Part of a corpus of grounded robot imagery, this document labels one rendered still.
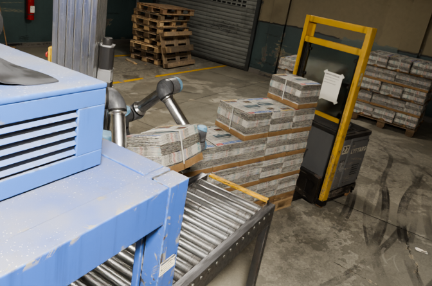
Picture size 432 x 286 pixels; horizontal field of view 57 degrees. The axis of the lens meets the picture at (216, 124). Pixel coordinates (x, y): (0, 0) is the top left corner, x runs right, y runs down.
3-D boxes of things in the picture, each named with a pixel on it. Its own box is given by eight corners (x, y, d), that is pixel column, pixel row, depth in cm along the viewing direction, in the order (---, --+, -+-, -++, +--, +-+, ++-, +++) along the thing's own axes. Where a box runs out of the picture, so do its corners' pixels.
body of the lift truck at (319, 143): (278, 175, 466) (293, 112, 440) (306, 168, 501) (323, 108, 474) (325, 205, 418) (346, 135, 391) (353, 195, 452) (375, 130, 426)
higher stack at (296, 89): (245, 193, 412) (270, 73, 370) (265, 187, 431) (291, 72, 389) (271, 212, 385) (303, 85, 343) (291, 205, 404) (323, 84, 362)
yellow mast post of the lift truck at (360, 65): (315, 197, 410) (363, 26, 352) (320, 195, 415) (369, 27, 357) (322, 201, 403) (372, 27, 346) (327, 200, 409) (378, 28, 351)
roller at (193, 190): (189, 189, 249) (188, 183, 246) (254, 220, 227) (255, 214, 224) (184, 193, 245) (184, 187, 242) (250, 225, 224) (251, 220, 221)
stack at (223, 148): (147, 220, 339) (158, 131, 311) (245, 193, 413) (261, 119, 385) (171, 247, 312) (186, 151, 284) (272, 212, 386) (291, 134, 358)
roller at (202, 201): (182, 192, 243) (182, 186, 240) (249, 225, 222) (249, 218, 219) (178, 197, 240) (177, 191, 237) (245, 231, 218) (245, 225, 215)
